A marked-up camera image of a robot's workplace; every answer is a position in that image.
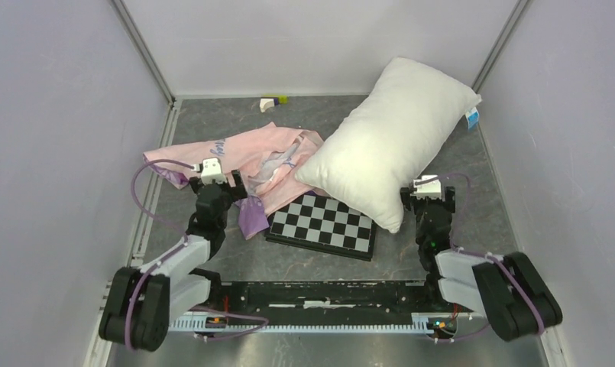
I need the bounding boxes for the pink printed pillowcase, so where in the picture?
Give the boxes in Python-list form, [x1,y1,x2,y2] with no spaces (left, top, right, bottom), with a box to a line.
[143,122,324,240]

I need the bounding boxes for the white pillow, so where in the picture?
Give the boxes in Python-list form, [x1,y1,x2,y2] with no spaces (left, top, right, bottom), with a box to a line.
[295,57,482,233]

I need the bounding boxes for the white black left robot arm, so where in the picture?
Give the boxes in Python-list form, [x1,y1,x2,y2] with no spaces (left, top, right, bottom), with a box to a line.
[99,170,247,352]

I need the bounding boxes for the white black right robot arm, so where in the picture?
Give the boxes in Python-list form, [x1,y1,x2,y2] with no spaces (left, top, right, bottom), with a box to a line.
[400,181,564,342]

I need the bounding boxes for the black white chessboard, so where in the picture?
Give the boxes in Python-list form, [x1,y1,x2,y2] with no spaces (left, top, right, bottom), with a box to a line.
[264,194,377,261]

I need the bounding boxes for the white yellow purple toy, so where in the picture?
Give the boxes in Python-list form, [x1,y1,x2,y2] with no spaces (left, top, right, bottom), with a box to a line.
[259,95,288,113]

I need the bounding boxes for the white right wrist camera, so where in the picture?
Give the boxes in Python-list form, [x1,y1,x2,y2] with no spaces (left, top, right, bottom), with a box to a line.
[411,175,443,200]

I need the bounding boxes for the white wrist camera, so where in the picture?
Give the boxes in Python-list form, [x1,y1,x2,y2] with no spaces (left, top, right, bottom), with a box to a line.
[411,175,443,200]
[191,158,228,185]

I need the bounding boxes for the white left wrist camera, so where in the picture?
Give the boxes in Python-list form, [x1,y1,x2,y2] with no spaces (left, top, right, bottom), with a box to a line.
[191,158,228,185]

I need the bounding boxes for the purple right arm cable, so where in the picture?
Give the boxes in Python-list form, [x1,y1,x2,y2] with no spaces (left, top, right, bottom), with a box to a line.
[416,172,546,344]

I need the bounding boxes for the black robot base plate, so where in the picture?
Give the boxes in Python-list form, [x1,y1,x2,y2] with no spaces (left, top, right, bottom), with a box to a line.
[204,281,461,326]

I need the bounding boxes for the grey slotted cable duct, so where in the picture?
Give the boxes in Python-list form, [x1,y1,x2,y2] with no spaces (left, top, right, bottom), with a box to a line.
[168,312,455,336]

